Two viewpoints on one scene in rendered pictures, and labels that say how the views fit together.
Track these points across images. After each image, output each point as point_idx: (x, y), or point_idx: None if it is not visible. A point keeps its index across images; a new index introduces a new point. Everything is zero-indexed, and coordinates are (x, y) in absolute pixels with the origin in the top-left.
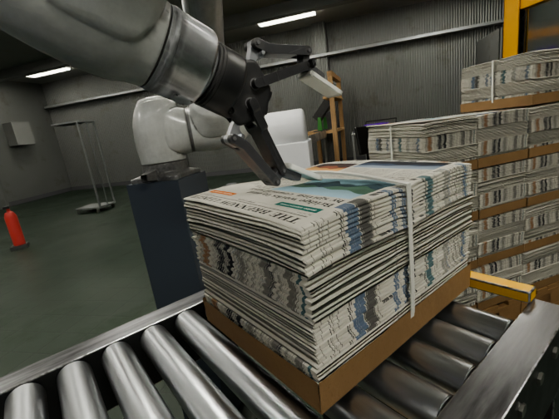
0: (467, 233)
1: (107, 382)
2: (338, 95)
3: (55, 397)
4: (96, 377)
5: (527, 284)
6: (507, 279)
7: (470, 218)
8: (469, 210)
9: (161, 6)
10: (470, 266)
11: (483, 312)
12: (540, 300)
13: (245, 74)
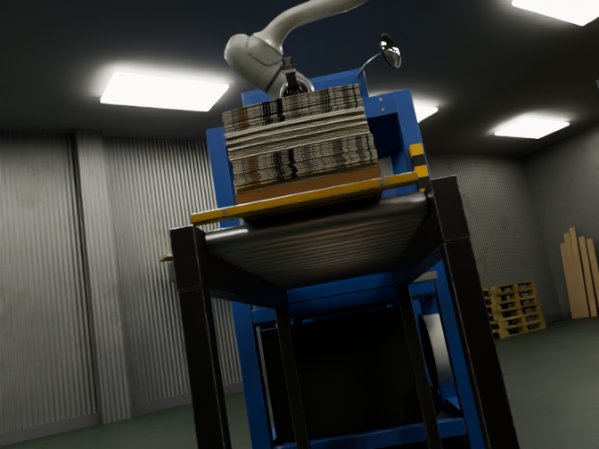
0: (233, 167)
1: (408, 253)
2: (284, 73)
3: (405, 250)
4: (406, 248)
5: (195, 213)
6: (210, 210)
7: (228, 155)
8: (228, 149)
9: (277, 93)
10: (235, 197)
11: (224, 228)
12: (188, 225)
13: (282, 96)
